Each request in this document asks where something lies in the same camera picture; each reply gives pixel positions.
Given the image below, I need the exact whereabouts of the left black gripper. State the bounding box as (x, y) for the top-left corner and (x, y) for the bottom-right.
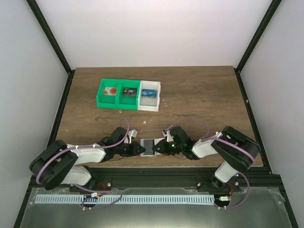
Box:
(115, 142), (145, 157)

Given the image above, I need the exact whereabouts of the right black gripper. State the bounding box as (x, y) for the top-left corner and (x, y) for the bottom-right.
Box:
(152, 139), (184, 156)

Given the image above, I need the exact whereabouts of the silver grey card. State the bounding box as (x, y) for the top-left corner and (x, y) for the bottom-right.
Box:
(140, 139), (160, 157)

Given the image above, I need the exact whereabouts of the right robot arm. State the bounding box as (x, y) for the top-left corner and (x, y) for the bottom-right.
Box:
(152, 126), (261, 191)

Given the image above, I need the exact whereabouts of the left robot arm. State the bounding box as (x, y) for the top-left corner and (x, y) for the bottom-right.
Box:
(29, 127), (145, 192)

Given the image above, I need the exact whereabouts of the blue card in bin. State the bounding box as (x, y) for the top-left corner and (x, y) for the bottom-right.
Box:
(141, 89), (158, 98)

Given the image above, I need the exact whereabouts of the black card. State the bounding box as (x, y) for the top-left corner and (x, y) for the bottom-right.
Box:
(123, 87), (138, 97)

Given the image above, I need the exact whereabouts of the red white card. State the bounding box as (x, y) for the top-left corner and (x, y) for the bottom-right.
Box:
(104, 87), (117, 96)

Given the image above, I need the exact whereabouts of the white bin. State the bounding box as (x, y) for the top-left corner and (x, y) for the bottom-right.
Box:
(138, 80), (161, 112)

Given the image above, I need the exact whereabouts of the green bin middle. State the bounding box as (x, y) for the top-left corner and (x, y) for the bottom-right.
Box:
(118, 79), (141, 110)

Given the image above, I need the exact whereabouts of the green bin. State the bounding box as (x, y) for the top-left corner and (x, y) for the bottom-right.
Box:
(96, 78), (121, 108)
(118, 79), (141, 110)

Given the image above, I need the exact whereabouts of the green bin left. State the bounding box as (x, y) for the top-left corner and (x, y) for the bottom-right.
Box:
(96, 78), (121, 108)

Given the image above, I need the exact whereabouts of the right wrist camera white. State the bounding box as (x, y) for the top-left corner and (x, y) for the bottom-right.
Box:
(162, 129), (174, 143)

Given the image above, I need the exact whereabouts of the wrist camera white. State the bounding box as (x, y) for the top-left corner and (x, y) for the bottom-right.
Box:
(126, 129), (138, 144)
(162, 129), (174, 143)

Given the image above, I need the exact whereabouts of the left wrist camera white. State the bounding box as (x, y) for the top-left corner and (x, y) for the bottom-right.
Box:
(126, 129), (138, 144)

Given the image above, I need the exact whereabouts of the black aluminium front rail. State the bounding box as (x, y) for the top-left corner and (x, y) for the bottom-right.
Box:
(85, 167), (283, 193)

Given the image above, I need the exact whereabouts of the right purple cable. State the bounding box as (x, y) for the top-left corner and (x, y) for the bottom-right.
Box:
(166, 116), (256, 209)

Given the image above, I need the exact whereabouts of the light blue cable duct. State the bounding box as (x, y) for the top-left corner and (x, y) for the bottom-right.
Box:
(34, 194), (215, 205)

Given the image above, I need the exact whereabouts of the left black frame post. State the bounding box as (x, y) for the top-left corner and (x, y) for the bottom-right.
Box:
(25, 0), (73, 75)

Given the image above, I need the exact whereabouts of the black frame post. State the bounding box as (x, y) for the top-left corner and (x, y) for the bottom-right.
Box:
(25, 0), (73, 75)
(236, 0), (283, 72)

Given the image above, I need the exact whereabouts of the right black frame post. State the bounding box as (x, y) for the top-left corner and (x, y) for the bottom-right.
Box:
(236, 0), (283, 72)

